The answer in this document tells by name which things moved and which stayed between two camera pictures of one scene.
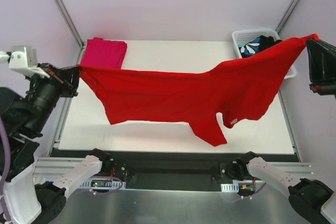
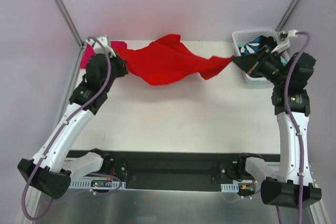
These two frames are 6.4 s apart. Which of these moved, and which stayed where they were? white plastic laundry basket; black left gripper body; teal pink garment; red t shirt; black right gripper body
Moved: black right gripper body; red t shirt; black left gripper body
Stayed: white plastic laundry basket; teal pink garment
